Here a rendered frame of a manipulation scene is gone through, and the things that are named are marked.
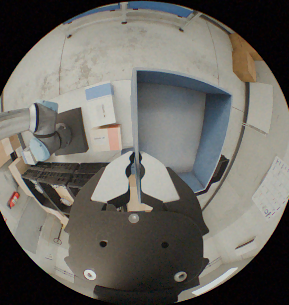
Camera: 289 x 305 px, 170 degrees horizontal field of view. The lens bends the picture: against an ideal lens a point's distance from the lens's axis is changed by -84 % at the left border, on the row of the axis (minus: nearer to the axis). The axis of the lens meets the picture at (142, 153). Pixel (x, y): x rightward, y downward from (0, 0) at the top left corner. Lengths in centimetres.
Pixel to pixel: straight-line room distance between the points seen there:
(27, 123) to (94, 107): 30
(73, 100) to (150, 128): 53
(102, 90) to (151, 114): 33
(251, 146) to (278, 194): 130
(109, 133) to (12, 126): 43
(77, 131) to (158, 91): 50
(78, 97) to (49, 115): 24
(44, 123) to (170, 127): 42
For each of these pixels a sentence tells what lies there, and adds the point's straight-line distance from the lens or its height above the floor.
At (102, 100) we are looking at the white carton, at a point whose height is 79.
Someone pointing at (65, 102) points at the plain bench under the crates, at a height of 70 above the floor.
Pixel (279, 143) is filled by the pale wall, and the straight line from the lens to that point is 258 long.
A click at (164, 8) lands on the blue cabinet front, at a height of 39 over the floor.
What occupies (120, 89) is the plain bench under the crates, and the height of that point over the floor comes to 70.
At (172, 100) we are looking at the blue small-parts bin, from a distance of 18.
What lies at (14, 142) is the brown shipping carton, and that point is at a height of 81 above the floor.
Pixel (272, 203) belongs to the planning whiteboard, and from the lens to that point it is 284.
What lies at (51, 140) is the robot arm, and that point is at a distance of 48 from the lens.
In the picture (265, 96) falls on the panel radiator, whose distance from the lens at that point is 263.
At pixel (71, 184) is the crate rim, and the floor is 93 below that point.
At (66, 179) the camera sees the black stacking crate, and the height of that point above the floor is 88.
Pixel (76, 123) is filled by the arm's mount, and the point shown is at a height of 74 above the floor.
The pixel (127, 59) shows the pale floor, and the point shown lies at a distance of 137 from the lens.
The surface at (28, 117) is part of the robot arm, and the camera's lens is 42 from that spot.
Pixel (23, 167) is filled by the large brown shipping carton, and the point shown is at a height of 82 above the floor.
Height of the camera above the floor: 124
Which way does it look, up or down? 60 degrees down
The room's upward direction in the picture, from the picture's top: 166 degrees clockwise
